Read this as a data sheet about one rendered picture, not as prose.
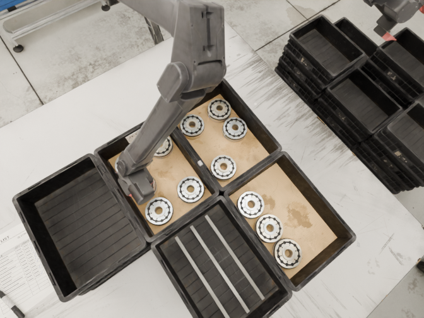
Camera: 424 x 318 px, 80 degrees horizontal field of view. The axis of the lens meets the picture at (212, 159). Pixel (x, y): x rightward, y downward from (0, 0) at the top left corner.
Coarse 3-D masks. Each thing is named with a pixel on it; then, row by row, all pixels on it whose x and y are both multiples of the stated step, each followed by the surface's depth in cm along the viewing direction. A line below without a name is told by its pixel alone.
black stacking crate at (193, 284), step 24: (216, 216) 98; (168, 240) 94; (192, 240) 95; (216, 240) 95; (240, 240) 96; (168, 264) 88; (264, 264) 89; (192, 288) 89; (216, 288) 90; (240, 288) 90; (264, 288) 91; (216, 312) 87; (240, 312) 88; (264, 312) 81
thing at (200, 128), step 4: (188, 116) 108; (192, 116) 108; (196, 116) 108; (184, 120) 107; (188, 120) 107; (196, 120) 107; (200, 120) 108; (180, 124) 106; (184, 124) 106; (200, 124) 107; (180, 128) 106; (184, 128) 106; (196, 128) 106; (200, 128) 106; (184, 132) 105; (188, 132) 105; (192, 132) 106; (196, 132) 106; (200, 132) 105
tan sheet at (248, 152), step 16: (192, 112) 112; (208, 128) 110; (192, 144) 107; (208, 144) 107; (224, 144) 108; (240, 144) 108; (256, 144) 108; (208, 160) 105; (240, 160) 106; (256, 160) 106
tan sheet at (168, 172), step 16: (112, 160) 103; (160, 160) 104; (176, 160) 104; (160, 176) 102; (176, 176) 102; (192, 176) 102; (160, 192) 100; (176, 192) 100; (208, 192) 101; (144, 208) 97; (160, 208) 98; (176, 208) 98
